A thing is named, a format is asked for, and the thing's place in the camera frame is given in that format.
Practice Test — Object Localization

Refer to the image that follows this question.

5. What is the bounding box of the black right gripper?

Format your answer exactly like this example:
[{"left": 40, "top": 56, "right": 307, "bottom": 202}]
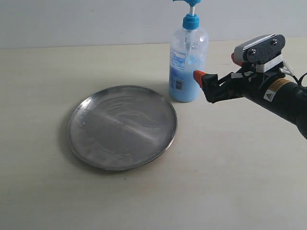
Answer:
[{"left": 193, "top": 69, "right": 285, "bottom": 103}]

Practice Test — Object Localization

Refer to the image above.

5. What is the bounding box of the blue lotion pump bottle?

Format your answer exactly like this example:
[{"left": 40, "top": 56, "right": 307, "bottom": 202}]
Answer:
[{"left": 168, "top": 0, "right": 209, "bottom": 103}]

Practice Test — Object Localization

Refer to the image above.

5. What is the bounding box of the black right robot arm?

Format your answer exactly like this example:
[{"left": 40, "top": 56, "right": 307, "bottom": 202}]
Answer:
[{"left": 193, "top": 69, "right": 307, "bottom": 137}]

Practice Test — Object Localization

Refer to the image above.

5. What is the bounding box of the round steel plate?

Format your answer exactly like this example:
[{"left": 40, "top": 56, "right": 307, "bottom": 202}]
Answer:
[{"left": 67, "top": 85, "right": 178, "bottom": 172}]

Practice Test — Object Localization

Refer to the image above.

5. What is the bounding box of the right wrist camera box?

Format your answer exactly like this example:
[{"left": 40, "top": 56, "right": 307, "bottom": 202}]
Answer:
[{"left": 232, "top": 34, "right": 285, "bottom": 73}]

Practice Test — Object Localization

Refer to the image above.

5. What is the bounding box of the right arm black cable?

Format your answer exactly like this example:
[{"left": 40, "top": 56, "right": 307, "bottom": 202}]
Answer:
[{"left": 284, "top": 61, "right": 307, "bottom": 92}]

